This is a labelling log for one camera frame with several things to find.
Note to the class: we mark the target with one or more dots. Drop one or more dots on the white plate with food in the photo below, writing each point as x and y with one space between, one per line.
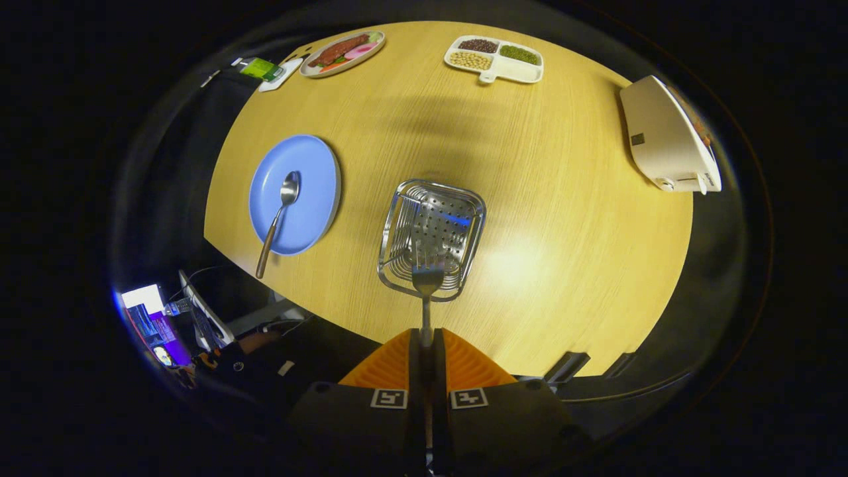
344 50

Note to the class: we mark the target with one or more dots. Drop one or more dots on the green labelled drink bottle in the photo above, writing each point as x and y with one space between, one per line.
258 67

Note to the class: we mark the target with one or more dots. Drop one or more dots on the pile of dark red beans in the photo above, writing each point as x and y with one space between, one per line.
478 46

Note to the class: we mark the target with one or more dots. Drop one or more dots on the person's dark clothing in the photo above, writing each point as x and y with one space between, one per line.
318 358

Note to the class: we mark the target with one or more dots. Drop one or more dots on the white square coaster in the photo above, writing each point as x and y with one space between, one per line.
283 79

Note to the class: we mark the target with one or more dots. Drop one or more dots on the blue round plate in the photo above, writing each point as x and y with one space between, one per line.
311 172

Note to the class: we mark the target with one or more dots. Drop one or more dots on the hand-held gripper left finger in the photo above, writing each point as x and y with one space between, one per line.
415 397

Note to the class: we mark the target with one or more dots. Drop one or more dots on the white toaster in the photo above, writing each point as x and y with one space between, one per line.
656 139

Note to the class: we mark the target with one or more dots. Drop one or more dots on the black table leg bracket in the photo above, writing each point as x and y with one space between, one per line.
566 366
620 365

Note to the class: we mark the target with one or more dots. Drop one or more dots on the white divided tray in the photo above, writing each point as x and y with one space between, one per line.
513 69

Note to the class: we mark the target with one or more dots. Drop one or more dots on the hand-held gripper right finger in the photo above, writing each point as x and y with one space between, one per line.
440 397

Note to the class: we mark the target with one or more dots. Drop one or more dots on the open silver laptop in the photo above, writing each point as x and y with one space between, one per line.
149 324

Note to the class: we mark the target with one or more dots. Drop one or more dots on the metal fork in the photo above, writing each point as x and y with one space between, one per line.
427 281

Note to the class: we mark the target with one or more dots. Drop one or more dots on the pile of green mung beans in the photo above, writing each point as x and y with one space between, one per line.
520 54

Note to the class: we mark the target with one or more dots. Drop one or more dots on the pile of yellow soybeans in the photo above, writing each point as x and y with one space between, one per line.
470 61

